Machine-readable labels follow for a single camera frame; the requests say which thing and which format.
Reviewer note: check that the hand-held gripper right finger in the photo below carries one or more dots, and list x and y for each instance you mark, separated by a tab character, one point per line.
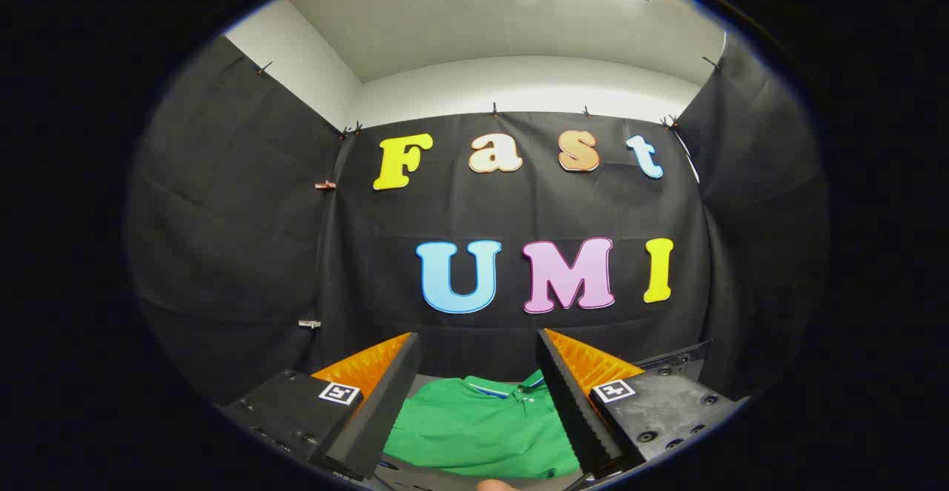
571	402

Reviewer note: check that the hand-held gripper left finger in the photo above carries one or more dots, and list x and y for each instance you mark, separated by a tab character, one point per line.
385	402

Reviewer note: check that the green polo shirt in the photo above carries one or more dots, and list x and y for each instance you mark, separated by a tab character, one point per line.
474	424

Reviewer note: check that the black backdrop cloth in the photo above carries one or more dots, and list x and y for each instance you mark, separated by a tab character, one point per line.
519	209

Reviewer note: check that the copper backdrop clip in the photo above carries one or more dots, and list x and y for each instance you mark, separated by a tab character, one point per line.
325	185

